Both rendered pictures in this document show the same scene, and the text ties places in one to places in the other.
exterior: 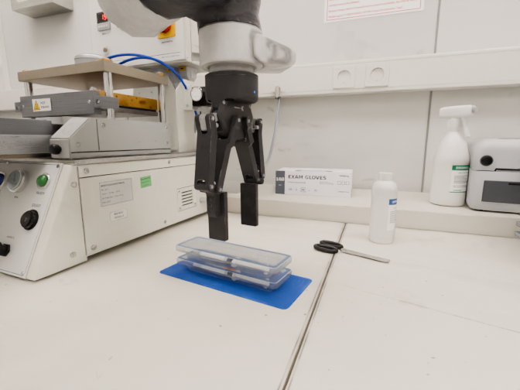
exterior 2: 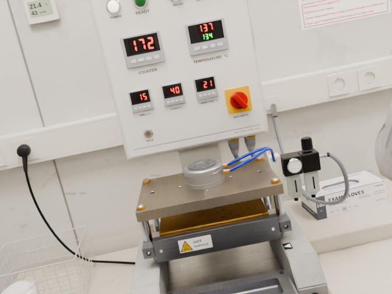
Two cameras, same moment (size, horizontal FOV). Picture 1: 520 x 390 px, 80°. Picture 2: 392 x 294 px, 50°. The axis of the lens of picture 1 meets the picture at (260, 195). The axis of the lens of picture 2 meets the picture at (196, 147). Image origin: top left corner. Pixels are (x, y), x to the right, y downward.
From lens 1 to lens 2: 82 cm
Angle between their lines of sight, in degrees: 23
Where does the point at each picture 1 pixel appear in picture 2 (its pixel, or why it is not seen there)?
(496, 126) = not seen: outside the picture
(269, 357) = not seen: outside the picture
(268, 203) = (339, 238)
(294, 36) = (272, 46)
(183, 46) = (262, 118)
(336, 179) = (373, 189)
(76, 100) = (252, 230)
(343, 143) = (339, 143)
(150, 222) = not seen: outside the picture
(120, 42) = (170, 122)
